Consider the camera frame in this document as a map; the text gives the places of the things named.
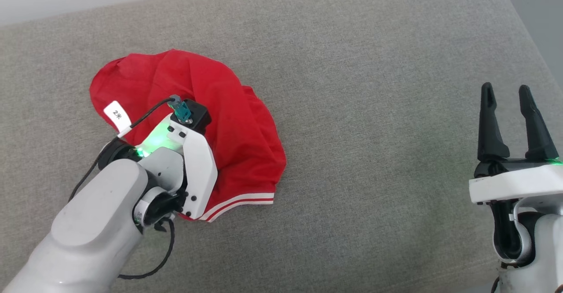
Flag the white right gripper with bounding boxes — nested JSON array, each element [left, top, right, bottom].
[[468, 82, 563, 205]]

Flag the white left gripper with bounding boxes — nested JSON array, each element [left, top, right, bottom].
[[135, 113, 219, 221]]

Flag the red garment with white trim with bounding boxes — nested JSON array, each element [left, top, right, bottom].
[[89, 49, 287, 222]]

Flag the teal left cable connector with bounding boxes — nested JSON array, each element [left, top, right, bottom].
[[169, 94, 194, 123]]

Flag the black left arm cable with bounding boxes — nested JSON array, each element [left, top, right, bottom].
[[68, 97, 176, 281]]

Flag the white cable label tag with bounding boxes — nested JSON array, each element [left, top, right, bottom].
[[103, 101, 132, 134]]

